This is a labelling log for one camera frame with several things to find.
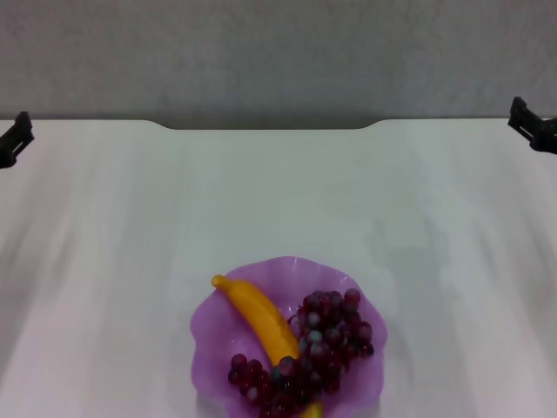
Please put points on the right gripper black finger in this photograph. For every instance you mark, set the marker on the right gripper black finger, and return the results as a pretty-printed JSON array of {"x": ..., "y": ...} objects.
[{"x": 524, "y": 122}]

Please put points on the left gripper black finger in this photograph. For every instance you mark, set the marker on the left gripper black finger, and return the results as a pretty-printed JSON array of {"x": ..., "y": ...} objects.
[{"x": 17, "y": 139}]

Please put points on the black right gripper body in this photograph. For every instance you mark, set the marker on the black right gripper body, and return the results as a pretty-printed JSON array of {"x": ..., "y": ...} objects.
[{"x": 550, "y": 137}]

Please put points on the red purple grape bunch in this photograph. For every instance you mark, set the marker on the red purple grape bunch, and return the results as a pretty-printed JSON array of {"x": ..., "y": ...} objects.
[{"x": 322, "y": 318}]

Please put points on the yellow banana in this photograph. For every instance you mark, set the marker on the yellow banana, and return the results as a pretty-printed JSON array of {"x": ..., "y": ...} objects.
[{"x": 261, "y": 313}]

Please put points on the purple wavy plastic bowl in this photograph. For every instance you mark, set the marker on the purple wavy plastic bowl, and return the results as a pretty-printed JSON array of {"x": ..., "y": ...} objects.
[{"x": 270, "y": 272}]

